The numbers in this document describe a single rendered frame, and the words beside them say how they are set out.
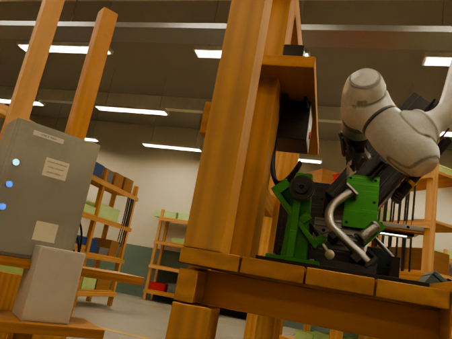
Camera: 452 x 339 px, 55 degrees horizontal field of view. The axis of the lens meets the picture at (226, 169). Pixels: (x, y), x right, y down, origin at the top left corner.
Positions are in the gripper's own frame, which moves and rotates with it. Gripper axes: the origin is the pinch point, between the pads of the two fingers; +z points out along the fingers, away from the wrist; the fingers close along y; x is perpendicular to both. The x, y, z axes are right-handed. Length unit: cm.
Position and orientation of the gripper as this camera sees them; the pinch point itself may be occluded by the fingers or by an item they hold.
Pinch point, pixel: (352, 167)
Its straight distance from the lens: 144.0
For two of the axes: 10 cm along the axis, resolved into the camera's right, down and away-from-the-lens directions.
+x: -8.4, 5.2, -1.6
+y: -5.2, -6.8, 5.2
